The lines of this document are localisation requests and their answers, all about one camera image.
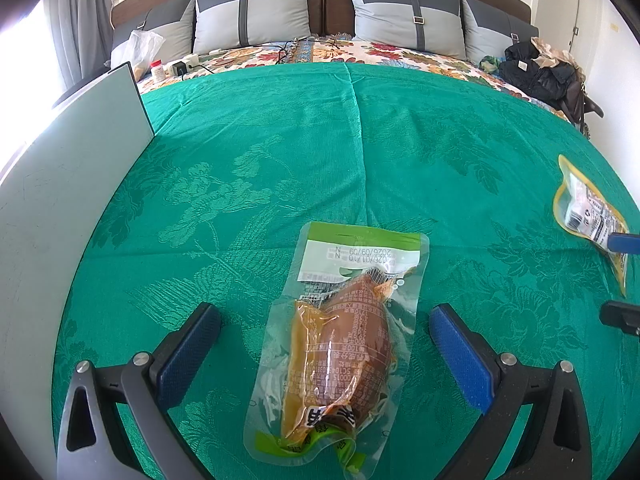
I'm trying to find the clear plastic bag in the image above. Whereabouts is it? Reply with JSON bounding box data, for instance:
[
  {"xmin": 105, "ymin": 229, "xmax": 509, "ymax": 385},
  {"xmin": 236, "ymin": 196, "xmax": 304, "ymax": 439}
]
[{"xmin": 122, "ymin": 30, "xmax": 165, "ymax": 81}]

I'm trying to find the white power strip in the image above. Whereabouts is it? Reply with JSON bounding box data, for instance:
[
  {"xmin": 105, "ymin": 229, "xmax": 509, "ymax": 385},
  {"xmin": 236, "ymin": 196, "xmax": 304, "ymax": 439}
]
[{"xmin": 165, "ymin": 50, "xmax": 226, "ymax": 78}]

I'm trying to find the grey curtain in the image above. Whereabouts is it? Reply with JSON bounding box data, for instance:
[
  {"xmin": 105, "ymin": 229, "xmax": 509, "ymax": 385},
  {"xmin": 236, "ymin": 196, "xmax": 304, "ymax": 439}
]
[{"xmin": 42, "ymin": 0, "xmax": 118, "ymax": 106}]

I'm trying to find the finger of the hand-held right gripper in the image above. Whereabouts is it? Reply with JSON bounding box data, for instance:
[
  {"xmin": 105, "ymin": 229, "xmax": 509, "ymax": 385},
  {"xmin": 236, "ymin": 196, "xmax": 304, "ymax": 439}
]
[
  {"xmin": 599, "ymin": 300, "xmax": 640, "ymax": 336},
  {"xmin": 606, "ymin": 231, "xmax": 640, "ymax": 255}
]

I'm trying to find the green-edged braised meat packet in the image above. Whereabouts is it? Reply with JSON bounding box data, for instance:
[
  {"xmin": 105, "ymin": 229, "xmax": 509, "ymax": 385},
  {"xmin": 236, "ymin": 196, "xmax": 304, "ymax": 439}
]
[{"xmin": 243, "ymin": 221, "xmax": 431, "ymax": 478}]

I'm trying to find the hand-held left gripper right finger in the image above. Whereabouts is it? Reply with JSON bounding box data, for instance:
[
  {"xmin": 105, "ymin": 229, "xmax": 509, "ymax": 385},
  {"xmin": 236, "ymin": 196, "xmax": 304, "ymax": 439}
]
[{"xmin": 429, "ymin": 302, "xmax": 593, "ymax": 480}]

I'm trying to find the floral bedsheet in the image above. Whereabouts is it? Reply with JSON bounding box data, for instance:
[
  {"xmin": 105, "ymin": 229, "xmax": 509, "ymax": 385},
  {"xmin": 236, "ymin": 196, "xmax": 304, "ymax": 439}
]
[{"xmin": 137, "ymin": 35, "xmax": 583, "ymax": 126}]

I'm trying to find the white box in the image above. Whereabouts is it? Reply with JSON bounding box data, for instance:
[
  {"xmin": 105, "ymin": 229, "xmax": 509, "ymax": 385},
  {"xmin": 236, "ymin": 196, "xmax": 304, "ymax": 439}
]
[{"xmin": 0, "ymin": 61, "xmax": 156, "ymax": 441}]

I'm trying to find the beige cloth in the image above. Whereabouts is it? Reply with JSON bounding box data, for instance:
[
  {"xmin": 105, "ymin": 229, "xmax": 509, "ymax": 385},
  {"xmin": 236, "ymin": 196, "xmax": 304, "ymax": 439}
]
[{"xmin": 530, "ymin": 36, "xmax": 583, "ymax": 68}]

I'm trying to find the brown headboard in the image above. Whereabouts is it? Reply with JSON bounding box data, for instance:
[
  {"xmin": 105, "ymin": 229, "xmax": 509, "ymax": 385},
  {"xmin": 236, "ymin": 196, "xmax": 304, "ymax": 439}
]
[{"xmin": 111, "ymin": 0, "xmax": 540, "ymax": 41}]

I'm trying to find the black jacket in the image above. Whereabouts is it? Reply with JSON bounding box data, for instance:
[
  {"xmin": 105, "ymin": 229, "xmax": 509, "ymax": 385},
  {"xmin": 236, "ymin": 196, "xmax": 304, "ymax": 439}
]
[{"xmin": 497, "ymin": 40, "xmax": 586, "ymax": 111}]

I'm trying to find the white door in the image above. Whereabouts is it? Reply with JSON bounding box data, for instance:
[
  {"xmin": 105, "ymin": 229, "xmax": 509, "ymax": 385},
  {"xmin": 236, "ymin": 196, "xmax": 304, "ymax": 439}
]
[{"xmin": 540, "ymin": 0, "xmax": 591, "ymax": 56}]

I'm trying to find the yellow-edged clear snack packet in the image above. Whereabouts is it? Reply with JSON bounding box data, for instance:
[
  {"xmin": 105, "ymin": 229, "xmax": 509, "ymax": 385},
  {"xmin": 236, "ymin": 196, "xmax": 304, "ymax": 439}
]
[{"xmin": 552, "ymin": 154, "xmax": 630, "ymax": 297}]

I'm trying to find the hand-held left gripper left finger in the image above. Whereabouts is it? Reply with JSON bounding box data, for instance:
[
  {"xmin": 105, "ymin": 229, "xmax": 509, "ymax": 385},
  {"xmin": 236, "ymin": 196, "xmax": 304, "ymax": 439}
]
[{"xmin": 56, "ymin": 301, "xmax": 223, "ymax": 480}]

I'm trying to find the grey two-tone pillow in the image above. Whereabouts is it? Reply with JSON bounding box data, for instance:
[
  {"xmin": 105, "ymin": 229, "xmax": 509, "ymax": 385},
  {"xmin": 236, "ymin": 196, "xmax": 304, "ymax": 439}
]
[
  {"xmin": 460, "ymin": 0, "xmax": 538, "ymax": 63},
  {"xmin": 192, "ymin": 0, "xmax": 315, "ymax": 58},
  {"xmin": 110, "ymin": 0, "xmax": 197, "ymax": 68},
  {"xmin": 344, "ymin": 0, "xmax": 463, "ymax": 56}
]

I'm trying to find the green bedspread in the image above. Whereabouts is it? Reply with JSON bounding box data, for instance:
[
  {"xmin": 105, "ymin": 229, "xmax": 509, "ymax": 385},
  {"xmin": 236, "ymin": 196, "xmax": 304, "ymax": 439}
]
[{"xmin": 50, "ymin": 57, "xmax": 640, "ymax": 480}]

